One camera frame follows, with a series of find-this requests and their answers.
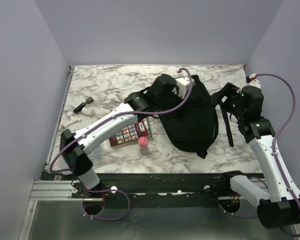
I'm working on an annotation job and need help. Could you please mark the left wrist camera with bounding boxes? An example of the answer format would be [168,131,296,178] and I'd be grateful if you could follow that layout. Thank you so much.
[173,76,190,99]

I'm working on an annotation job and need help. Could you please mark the black mounting rail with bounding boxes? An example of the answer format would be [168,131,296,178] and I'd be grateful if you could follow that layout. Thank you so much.
[40,172,240,213]

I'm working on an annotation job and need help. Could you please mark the black backpack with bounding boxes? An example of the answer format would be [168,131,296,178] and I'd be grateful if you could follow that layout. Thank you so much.
[153,75,219,159]

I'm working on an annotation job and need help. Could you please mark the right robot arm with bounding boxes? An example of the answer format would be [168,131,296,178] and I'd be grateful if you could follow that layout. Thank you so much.
[220,83,300,229]

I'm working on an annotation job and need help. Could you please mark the dark red book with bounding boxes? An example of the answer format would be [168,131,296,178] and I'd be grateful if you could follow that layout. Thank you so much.
[109,119,153,148]

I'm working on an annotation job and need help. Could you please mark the aluminium frame rail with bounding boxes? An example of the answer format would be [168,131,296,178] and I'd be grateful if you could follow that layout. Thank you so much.
[29,180,83,202]

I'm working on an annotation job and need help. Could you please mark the white pipe fitting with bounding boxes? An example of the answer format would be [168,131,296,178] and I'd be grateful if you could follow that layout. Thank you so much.
[59,107,94,131]

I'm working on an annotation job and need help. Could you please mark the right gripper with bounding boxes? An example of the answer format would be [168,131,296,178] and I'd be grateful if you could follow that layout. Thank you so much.
[211,82,245,120]

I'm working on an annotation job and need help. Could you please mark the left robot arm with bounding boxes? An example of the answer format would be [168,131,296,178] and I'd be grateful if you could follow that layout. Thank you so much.
[59,74,180,198]

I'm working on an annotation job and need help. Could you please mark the black cylinder tool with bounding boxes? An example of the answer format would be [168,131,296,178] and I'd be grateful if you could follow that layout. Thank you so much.
[73,97,94,114]

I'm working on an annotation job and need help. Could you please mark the pink lidded bottle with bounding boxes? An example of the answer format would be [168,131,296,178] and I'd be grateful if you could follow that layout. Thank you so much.
[138,136,149,155]

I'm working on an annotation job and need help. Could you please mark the clear plastic box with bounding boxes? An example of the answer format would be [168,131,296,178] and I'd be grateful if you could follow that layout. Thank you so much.
[84,145,104,165]

